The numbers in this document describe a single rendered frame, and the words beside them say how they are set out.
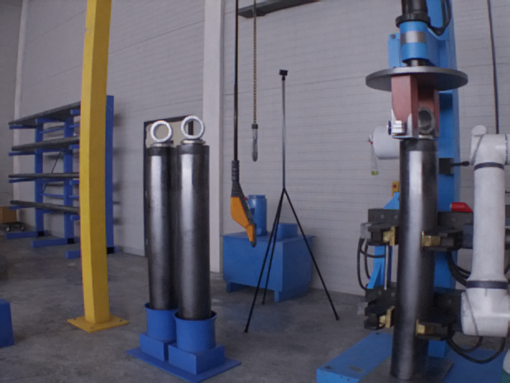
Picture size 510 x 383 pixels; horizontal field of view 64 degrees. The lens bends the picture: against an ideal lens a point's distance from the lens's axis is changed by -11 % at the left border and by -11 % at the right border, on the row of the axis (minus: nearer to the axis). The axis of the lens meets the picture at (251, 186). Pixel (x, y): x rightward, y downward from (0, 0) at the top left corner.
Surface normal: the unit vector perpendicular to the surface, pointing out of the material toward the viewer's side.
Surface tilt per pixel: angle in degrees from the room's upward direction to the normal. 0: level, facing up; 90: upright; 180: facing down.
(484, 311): 72
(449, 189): 90
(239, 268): 90
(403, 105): 90
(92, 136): 90
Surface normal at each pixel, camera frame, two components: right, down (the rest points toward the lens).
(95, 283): 0.77, 0.01
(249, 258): -0.64, 0.02
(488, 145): -0.41, -0.28
